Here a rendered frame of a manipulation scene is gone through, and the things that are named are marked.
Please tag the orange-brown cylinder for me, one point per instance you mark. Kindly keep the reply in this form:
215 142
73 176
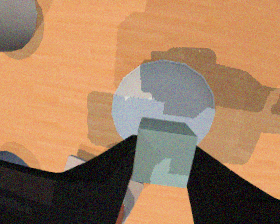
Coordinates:
121 213

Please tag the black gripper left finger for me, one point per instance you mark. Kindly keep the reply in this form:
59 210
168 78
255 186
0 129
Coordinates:
89 193

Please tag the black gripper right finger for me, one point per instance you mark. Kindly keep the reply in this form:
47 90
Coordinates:
218 196

